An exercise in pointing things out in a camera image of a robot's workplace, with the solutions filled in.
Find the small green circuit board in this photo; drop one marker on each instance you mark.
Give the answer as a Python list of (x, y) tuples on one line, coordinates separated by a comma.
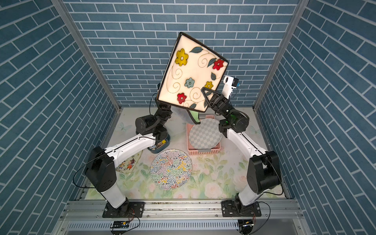
[(120, 225)]

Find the round grey checkered plate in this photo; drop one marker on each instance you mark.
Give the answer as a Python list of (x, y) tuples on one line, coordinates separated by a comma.
[(205, 135)]

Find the aluminium corner post right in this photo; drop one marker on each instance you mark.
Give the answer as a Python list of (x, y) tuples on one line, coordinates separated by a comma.
[(300, 8)]

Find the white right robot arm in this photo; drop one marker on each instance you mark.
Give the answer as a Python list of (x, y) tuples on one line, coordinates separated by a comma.
[(263, 173)]

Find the aluminium corner post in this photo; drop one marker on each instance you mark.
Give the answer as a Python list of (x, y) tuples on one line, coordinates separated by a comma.
[(300, 8), (74, 31)]

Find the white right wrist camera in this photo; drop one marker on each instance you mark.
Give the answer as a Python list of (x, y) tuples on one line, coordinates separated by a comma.
[(230, 83)]

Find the teal plastic stationery bin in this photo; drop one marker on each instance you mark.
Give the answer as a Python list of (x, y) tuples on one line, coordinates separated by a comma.
[(160, 146)]

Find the round multicolour squiggle plate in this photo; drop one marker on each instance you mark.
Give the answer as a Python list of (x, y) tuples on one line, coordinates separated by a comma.
[(171, 169)]

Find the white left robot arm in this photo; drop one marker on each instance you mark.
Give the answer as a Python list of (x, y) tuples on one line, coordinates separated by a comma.
[(101, 166)]

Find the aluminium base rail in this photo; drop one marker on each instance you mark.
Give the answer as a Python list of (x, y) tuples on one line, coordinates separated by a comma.
[(184, 217)]

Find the colourful picture book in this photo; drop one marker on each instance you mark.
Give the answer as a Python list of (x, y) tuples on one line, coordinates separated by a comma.
[(129, 164)]

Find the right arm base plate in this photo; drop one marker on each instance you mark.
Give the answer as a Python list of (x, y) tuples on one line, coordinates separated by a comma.
[(234, 208)]

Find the aluminium corner post left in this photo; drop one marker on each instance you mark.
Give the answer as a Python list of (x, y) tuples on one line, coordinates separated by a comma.
[(74, 31)]

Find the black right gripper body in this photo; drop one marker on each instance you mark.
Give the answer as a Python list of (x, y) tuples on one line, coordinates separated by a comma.
[(225, 111)]

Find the square floral plate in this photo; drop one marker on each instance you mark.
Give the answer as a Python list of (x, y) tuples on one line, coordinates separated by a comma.
[(191, 67)]

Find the pink plastic dish basket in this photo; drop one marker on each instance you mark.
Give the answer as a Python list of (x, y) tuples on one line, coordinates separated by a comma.
[(193, 151)]

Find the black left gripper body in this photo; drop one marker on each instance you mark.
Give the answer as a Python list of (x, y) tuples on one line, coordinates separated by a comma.
[(161, 117)]

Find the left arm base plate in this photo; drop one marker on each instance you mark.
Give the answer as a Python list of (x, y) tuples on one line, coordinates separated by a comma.
[(128, 208)]

